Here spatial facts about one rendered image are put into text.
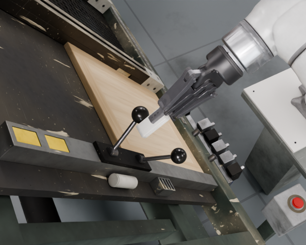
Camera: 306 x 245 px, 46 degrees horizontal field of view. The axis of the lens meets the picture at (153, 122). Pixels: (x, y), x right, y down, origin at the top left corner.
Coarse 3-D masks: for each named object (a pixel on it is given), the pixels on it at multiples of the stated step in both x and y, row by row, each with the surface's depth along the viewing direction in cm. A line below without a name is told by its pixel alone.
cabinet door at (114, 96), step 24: (72, 48) 110; (96, 72) 114; (96, 96) 100; (120, 96) 118; (144, 96) 142; (120, 120) 105; (120, 144) 93; (144, 144) 108; (168, 144) 127; (192, 168) 131
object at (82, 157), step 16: (0, 128) 57; (32, 128) 62; (0, 144) 56; (16, 144) 55; (48, 144) 62; (80, 144) 71; (16, 160) 59; (32, 160) 61; (48, 160) 63; (64, 160) 66; (80, 160) 69; (96, 160) 72; (144, 176) 92; (160, 176) 97; (176, 176) 105; (192, 176) 117; (208, 176) 133
